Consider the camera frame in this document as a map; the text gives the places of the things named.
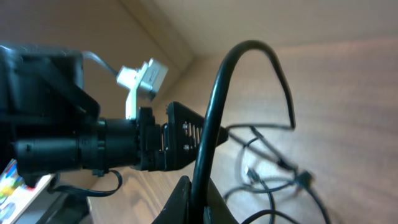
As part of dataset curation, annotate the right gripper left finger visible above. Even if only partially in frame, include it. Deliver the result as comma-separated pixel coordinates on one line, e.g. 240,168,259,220
152,175,191,224

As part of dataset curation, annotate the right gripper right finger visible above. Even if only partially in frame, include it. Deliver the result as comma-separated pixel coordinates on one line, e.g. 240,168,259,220
203,179,238,224

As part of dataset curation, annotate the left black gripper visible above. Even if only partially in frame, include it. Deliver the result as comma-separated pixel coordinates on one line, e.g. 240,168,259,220
136,101,230,172

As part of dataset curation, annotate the thick black USB cable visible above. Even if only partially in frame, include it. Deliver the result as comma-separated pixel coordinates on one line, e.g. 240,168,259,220
189,39,332,224

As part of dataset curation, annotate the thin black USB cable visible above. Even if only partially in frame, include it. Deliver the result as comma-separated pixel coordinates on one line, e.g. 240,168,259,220
223,164,301,224

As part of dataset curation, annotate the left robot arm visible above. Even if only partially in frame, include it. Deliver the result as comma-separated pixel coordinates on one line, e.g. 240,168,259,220
1,42,205,185

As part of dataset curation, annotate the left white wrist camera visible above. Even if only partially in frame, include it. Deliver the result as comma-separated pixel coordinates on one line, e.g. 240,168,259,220
116,58,169,119

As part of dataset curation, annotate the left camera black cable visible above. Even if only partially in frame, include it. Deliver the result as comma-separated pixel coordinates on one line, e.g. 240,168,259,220
81,50,121,77

